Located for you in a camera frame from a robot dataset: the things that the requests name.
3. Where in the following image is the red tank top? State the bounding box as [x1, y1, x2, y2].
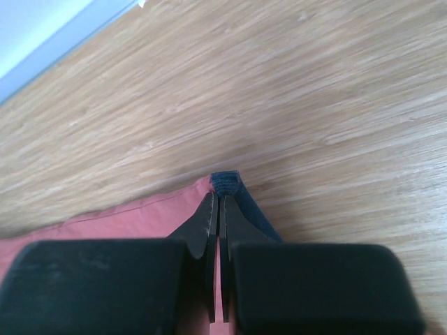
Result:
[1, 171, 282, 334]

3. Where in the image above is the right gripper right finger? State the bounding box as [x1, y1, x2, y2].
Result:
[219, 196, 426, 334]

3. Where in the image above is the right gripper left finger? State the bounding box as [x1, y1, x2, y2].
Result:
[1, 193, 218, 334]

